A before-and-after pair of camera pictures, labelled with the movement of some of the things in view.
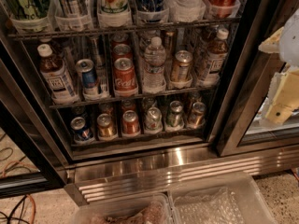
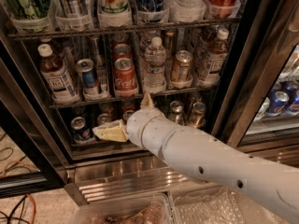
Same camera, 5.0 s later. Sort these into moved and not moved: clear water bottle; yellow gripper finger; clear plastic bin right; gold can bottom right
Moved: yellow gripper finger
Not moved: gold can bottom right; clear water bottle; clear plastic bin right
